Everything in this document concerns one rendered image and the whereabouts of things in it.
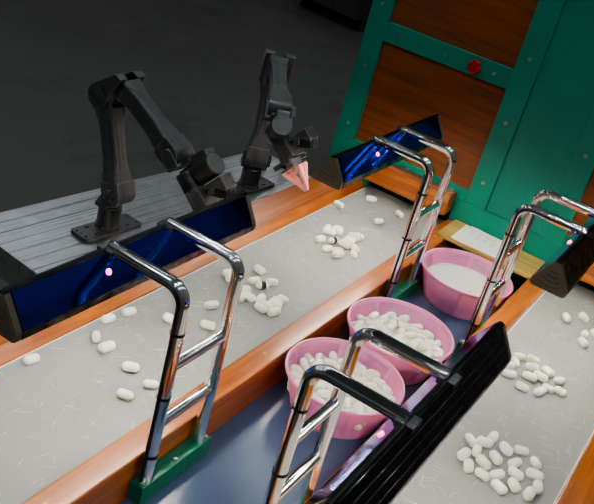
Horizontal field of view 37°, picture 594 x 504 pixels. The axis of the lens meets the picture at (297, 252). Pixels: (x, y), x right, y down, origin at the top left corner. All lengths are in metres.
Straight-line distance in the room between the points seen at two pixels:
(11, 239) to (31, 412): 0.75
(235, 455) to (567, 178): 1.37
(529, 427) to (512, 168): 0.96
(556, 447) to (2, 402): 1.14
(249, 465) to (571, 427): 0.76
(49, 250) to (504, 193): 1.35
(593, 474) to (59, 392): 1.08
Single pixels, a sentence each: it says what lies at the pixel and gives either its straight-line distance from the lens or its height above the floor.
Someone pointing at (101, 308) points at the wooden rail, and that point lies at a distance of 1.96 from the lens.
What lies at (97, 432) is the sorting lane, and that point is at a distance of 1.66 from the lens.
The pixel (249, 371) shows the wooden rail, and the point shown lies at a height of 0.76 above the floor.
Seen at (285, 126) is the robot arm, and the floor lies 1.02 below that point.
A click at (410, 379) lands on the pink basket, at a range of 2.10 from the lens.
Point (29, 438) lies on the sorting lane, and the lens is 1.64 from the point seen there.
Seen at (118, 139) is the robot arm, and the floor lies 0.94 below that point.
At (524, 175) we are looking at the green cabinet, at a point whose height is 0.99.
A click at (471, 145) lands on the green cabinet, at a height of 1.01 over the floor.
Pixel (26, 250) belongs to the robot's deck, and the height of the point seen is 0.67.
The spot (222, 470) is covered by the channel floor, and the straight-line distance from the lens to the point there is 1.73.
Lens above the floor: 1.83
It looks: 27 degrees down
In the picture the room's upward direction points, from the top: 16 degrees clockwise
